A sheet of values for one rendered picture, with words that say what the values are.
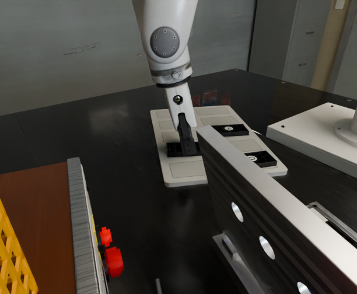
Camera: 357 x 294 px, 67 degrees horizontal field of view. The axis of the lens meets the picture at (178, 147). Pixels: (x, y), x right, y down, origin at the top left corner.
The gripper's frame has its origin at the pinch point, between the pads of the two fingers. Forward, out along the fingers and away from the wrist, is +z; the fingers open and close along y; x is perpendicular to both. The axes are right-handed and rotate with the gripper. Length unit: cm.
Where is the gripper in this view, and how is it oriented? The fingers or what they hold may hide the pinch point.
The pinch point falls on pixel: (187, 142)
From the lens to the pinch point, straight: 63.6
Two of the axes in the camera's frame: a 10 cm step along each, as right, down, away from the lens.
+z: 2.1, 8.4, 5.0
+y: -0.8, -4.9, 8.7
